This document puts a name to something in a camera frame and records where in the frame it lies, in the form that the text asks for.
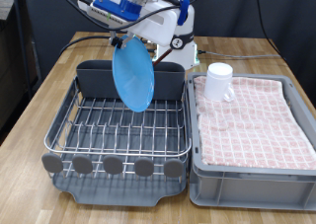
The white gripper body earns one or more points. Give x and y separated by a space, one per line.
158 26

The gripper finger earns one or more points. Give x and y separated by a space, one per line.
126 41
114 41

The blue plastic plate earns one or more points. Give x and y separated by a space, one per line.
135 82

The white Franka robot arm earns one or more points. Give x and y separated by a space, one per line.
182 58

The grey dish drying rack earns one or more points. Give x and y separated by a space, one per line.
108 192

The dark grey cutlery holder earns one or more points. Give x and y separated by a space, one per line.
95 82

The white plastic mug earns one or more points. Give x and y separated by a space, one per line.
217 82

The dark backdrop curtain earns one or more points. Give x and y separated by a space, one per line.
42 0

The black metal pole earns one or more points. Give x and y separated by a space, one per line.
20 36

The pink checked towel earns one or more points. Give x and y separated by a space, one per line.
247 128

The grey plastic crate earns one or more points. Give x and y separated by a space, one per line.
250 191

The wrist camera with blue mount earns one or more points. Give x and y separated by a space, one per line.
115 7

